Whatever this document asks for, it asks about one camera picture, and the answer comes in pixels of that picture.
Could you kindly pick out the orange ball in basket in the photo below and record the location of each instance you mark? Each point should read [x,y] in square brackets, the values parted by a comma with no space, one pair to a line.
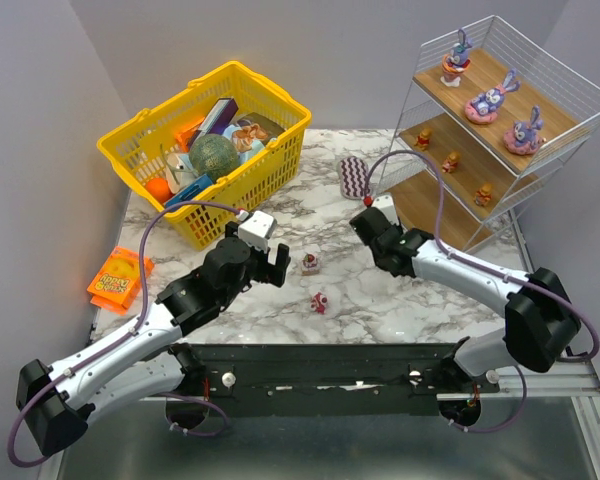
[159,189]

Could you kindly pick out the orange candy box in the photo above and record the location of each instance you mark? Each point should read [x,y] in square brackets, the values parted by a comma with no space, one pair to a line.
[187,134]

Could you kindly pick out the white bag in basket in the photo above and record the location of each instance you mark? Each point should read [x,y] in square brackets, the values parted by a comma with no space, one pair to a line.
[179,173]

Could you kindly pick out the orange bear toy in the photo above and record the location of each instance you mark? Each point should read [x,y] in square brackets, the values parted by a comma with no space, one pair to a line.
[423,139]
[451,162]
[483,195]

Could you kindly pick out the green netted melon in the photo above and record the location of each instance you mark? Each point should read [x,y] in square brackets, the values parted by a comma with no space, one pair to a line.
[214,155]

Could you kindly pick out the blue box in basket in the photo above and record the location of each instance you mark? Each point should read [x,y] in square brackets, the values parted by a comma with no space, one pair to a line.
[191,191]

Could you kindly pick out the red white clown toy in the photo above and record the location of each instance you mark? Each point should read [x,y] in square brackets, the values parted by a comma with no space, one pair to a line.
[319,303]

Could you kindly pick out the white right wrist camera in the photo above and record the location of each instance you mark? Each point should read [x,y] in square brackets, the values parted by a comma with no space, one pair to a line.
[385,204]

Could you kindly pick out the purple wavy striped sponge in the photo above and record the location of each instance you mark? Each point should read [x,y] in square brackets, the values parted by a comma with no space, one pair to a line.
[352,172]

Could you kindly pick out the white wire wooden shelf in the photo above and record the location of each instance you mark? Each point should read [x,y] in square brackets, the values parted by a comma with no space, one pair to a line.
[429,199]

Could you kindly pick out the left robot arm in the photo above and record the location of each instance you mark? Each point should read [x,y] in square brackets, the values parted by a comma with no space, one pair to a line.
[56,402]

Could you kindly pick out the small purple bunny toy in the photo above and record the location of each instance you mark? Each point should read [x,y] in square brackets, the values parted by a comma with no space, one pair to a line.
[457,60]

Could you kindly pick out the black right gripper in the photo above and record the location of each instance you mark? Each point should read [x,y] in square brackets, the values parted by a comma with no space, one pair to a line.
[368,225]

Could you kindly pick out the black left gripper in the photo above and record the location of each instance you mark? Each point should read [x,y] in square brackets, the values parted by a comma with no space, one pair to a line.
[266,260]

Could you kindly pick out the purple bunny donut toy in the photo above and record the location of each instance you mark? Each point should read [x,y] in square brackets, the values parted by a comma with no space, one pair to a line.
[524,138]

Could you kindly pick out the strawberry cake toy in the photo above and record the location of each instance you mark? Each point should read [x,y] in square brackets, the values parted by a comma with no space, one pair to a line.
[310,265]

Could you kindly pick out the orange scrub daddy box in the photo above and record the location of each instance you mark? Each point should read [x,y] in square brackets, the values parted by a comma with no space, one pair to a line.
[118,282]

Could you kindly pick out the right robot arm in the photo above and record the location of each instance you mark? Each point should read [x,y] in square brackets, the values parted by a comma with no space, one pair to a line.
[538,325]

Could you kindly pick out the purple box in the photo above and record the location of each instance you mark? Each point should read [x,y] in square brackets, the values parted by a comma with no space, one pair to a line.
[218,118]

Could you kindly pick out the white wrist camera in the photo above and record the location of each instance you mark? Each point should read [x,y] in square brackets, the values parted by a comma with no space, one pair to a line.
[255,229]
[385,204]

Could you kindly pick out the chips bag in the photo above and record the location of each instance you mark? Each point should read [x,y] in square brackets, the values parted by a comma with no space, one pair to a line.
[251,133]

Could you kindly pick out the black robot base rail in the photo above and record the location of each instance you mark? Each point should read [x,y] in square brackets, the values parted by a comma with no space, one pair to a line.
[313,380]

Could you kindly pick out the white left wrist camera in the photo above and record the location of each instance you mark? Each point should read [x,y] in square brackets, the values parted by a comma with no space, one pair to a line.
[255,229]

